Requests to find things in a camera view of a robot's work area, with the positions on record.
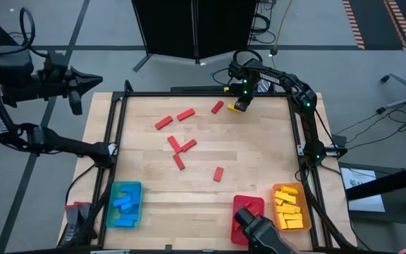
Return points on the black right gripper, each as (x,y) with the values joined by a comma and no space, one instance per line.
(247,88)

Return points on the green translucent plastic bin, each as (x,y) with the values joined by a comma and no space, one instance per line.
(136,224)

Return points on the red and black tool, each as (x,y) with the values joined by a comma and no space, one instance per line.
(72,213)

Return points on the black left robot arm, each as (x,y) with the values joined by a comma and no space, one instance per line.
(65,144)

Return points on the black folding partition screen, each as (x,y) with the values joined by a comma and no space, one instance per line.
(167,24)

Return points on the black aluminium table frame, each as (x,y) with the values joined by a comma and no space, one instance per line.
(189,94)

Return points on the yellow thick wooden block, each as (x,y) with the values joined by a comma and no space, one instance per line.
(294,224)

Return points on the black side stand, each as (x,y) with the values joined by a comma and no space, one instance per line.
(386,182)

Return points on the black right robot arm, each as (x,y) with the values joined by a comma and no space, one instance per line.
(308,116)

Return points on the white paper sheet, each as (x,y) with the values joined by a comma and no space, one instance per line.
(372,205)

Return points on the blue wooden block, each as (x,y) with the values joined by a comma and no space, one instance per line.
(135,211)
(136,197)
(128,188)
(130,217)
(123,223)
(127,206)
(122,201)

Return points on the red translucent plastic bin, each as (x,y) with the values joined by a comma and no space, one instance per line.
(240,201)

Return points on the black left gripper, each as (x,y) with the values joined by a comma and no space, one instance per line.
(53,75)

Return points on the orange translucent plastic bin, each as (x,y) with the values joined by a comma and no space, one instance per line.
(307,211)

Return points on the black flat bar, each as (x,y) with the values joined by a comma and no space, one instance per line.
(196,88)

